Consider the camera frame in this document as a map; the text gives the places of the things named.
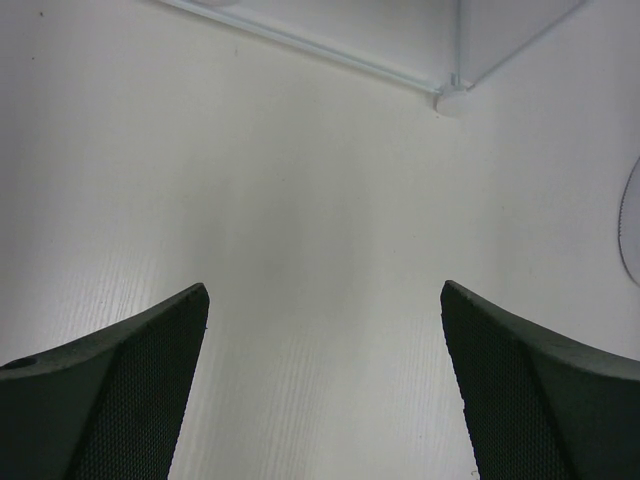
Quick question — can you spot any white sneaker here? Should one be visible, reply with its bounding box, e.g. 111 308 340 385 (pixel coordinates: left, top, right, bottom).
618 161 639 285

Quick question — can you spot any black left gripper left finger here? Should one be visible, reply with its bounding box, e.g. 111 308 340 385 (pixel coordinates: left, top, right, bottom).
1 283 210 479

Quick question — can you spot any white plastic shoe cabinet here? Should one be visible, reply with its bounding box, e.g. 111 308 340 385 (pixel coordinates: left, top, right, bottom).
160 0 587 116

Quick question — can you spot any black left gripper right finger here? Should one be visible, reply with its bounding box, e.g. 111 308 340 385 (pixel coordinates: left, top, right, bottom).
440 280 639 479

